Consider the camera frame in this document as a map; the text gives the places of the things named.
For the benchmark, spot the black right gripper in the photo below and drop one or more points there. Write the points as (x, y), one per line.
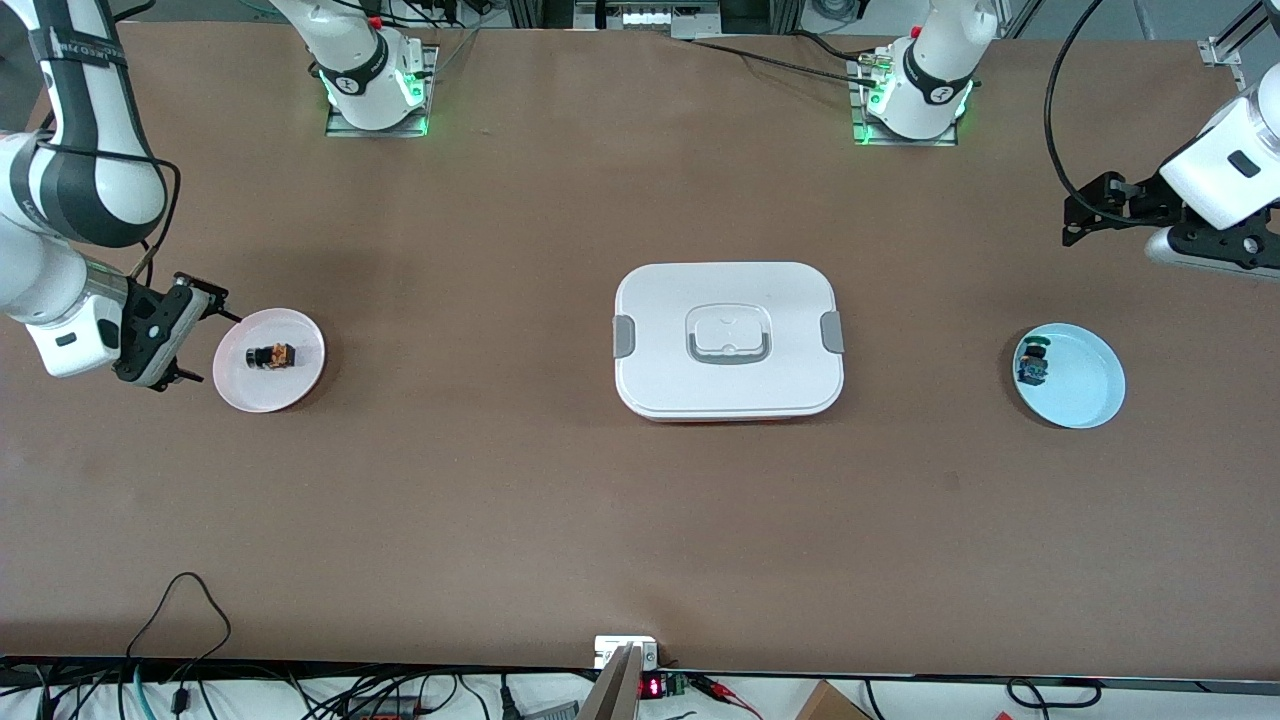
(141, 302)

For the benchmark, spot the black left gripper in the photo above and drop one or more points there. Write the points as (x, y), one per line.
(1143, 199)

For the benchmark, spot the orange push-button switch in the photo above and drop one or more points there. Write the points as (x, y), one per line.
(275, 356)

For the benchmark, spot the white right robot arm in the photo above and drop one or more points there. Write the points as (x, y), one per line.
(50, 280)

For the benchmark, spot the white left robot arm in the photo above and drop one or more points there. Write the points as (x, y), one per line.
(1225, 170)

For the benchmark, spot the pink round plate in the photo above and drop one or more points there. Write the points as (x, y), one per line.
(285, 390)

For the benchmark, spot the light blue round plate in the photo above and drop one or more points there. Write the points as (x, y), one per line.
(1085, 390)

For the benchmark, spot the black power plug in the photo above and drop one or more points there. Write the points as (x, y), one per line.
(508, 700)

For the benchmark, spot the white power strip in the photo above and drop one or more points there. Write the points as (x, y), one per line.
(650, 18)

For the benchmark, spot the brown cardboard box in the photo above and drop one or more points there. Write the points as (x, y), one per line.
(830, 705)

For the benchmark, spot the red digit display module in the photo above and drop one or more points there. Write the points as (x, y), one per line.
(652, 687)

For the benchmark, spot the red clip test leads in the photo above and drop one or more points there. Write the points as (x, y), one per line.
(720, 690)

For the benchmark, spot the blue push-button switch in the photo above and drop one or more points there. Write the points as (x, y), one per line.
(1034, 365)

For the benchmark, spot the aluminium frame rail with holes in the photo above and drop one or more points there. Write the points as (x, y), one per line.
(1220, 50)

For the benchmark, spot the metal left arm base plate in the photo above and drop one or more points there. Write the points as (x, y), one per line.
(858, 110)

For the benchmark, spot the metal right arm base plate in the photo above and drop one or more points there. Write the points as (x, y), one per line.
(425, 60)

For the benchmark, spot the white mounting bracket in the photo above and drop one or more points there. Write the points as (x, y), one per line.
(605, 648)

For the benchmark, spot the aluminium camera mount profile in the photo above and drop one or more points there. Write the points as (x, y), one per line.
(612, 695)

